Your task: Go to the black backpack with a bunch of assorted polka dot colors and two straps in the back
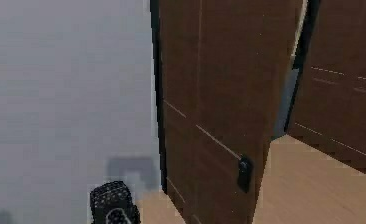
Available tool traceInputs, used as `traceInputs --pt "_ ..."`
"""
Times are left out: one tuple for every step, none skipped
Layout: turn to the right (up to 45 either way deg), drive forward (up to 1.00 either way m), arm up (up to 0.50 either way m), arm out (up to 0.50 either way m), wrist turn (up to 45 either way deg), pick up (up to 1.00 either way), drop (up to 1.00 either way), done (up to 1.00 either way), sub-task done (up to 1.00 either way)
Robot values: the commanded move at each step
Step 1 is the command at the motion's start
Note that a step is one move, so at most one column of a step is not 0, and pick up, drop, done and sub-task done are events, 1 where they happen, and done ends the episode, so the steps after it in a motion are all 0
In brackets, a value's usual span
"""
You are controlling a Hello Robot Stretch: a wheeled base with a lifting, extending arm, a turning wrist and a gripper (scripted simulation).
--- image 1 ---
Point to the brown wooden room door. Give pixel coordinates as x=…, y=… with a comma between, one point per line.
x=341, y=100
x=217, y=83

